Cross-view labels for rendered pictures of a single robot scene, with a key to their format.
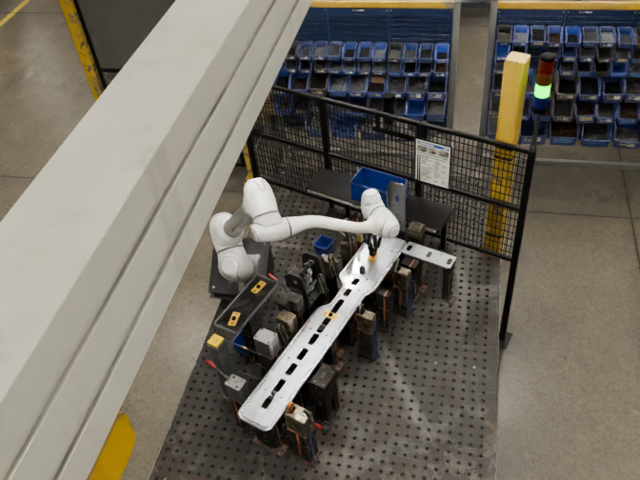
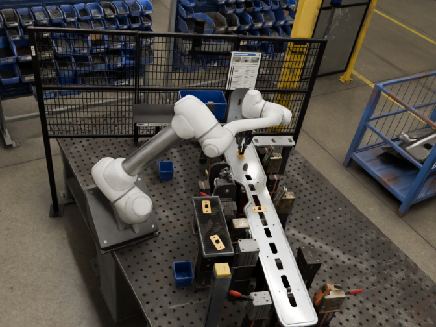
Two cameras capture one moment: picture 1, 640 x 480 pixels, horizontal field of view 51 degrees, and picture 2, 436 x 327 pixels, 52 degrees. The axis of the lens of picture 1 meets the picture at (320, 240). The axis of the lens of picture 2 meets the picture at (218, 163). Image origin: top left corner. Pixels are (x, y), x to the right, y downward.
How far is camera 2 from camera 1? 2.29 m
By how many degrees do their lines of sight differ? 39
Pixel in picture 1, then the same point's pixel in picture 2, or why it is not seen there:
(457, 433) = (376, 255)
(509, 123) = (308, 21)
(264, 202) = (209, 115)
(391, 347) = not seen: hidden behind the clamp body
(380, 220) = (279, 110)
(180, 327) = (20, 316)
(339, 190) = (164, 116)
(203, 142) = not seen: outside the picture
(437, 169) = (247, 74)
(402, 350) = (292, 220)
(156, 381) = not seen: outside the picture
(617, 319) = (319, 162)
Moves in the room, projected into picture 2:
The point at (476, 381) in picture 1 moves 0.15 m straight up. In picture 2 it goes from (350, 217) to (358, 200)
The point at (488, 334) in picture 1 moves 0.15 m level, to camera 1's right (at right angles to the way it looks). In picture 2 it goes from (326, 185) to (337, 176)
